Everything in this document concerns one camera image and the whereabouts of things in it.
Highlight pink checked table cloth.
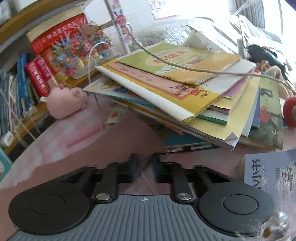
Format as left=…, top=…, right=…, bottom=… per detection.
left=1, top=96, right=249, bottom=240

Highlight stack of children's books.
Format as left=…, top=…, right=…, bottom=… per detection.
left=82, top=42, right=284, bottom=152

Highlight pink plush pig toy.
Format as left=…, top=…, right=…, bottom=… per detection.
left=46, top=85, right=88, bottom=120

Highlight blue grey paperback book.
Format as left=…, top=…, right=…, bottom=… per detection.
left=241, top=149, right=295, bottom=197

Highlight colourful paper star jar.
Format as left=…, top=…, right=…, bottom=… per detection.
left=51, top=22, right=113, bottom=79

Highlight red round tape roll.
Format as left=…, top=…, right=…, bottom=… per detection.
left=283, top=96, right=296, bottom=128

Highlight wooden bookshelf with books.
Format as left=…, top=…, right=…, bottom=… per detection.
left=0, top=0, right=102, bottom=153

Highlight red thick dictionary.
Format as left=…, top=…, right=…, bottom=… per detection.
left=26, top=6, right=87, bottom=55

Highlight white charging cable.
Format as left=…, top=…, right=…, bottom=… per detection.
left=87, top=0, right=296, bottom=95

